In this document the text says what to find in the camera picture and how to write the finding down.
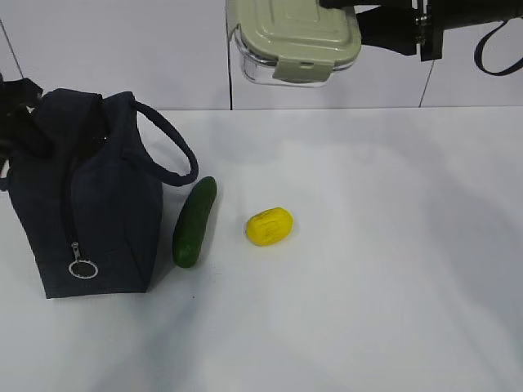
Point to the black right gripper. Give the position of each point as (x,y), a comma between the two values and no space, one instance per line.
(394,25)

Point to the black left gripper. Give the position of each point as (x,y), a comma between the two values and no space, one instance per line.
(19,131)

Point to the green lid glass container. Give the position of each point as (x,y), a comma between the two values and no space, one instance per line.
(292,43)

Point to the dark blue lunch bag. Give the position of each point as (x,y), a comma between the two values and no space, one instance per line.
(92,211)

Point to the green cucumber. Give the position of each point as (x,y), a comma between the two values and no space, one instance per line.
(191,226)

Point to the yellow lemon toy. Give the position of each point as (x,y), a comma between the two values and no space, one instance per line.
(269,227)

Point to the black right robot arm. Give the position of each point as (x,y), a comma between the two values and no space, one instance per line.
(462,14)

